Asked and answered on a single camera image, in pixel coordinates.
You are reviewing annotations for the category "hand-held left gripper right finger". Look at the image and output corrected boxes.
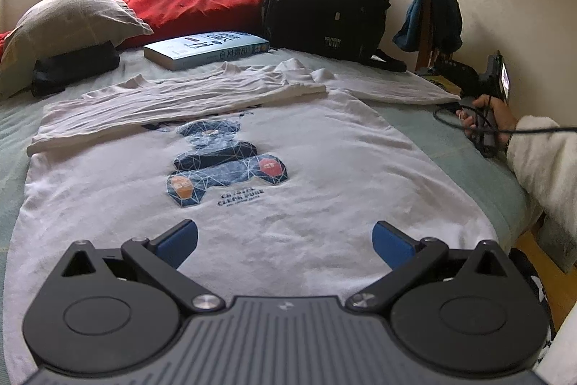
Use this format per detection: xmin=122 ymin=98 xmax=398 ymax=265
xmin=345 ymin=220 xmax=524 ymax=316

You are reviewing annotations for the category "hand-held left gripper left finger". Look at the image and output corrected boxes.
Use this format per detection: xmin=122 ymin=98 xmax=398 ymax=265
xmin=58 ymin=219 xmax=226 ymax=316

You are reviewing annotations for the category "white printed t-shirt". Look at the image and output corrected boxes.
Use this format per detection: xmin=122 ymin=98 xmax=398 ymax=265
xmin=2 ymin=58 xmax=499 ymax=377

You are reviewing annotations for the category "person's right hand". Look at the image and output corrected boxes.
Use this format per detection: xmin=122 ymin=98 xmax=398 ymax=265
xmin=456 ymin=95 xmax=519 ymax=140

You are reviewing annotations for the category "wooden chair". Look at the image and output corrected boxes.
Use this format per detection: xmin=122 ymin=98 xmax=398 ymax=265
xmin=415 ymin=0 xmax=461 ymax=72

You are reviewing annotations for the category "dark teal jacket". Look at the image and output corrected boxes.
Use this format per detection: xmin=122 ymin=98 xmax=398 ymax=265
xmin=392 ymin=0 xmax=463 ymax=53

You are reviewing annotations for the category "blue book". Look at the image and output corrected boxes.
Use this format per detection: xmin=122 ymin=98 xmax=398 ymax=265
xmin=143 ymin=30 xmax=271 ymax=72

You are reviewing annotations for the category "person's white fleece jacket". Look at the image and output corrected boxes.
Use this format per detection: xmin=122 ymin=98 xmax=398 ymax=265
xmin=532 ymin=319 xmax=577 ymax=385

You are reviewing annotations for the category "black pouch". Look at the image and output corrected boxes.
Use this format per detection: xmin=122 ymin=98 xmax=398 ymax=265
xmin=31 ymin=41 xmax=122 ymax=98

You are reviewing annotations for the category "red quilt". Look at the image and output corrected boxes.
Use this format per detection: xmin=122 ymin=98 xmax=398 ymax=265
xmin=0 ymin=0 xmax=272 ymax=52

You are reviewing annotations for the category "grey pillow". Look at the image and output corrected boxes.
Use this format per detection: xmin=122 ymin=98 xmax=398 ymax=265
xmin=0 ymin=0 xmax=155 ymax=99

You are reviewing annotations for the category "black cable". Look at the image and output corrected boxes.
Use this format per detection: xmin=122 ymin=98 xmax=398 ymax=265
xmin=433 ymin=104 xmax=563 ymax=139

